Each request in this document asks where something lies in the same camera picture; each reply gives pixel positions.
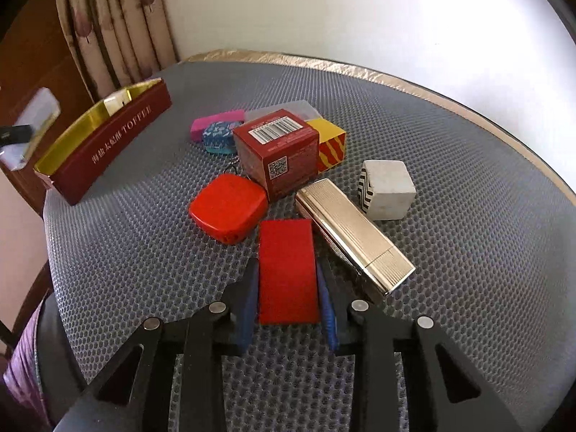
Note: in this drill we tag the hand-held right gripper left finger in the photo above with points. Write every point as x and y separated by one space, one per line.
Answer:
249 306

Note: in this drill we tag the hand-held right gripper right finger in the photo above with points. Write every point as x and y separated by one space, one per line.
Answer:
326 310

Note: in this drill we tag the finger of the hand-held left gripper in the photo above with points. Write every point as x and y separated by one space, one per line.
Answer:
13 136

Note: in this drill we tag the small translucent white box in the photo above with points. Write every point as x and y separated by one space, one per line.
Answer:
39 114

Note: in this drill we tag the red rectangular box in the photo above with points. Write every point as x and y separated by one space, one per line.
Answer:
288 270

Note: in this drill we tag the gold ribbed metal case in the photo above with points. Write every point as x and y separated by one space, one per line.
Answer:
346 229

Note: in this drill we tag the red tin box gold interior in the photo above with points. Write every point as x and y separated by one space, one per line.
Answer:
112 144

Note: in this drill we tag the red rounded square case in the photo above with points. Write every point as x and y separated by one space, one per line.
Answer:
225 207

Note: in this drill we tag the white cube with black stripes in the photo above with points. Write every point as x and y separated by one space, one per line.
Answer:
390 189

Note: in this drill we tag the red barcode cardboard box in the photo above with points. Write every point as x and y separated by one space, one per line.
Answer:
279 157

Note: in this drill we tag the yellow sponge block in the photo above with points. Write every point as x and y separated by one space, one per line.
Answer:
332 144

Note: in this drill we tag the pink rectangular box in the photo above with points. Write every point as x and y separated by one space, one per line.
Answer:
216 121

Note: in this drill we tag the clear plastic floss pick box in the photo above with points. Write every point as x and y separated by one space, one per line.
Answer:
288 109

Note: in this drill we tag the dark wooden cabinet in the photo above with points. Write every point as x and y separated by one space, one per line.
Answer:
27 54

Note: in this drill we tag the grey honeycomb mat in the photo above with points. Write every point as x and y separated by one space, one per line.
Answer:
450 279

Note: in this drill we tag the beige patterned curtain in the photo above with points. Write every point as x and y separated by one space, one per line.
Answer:
112 22

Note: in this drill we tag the purple cloth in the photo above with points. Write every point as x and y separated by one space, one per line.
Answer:
27 369

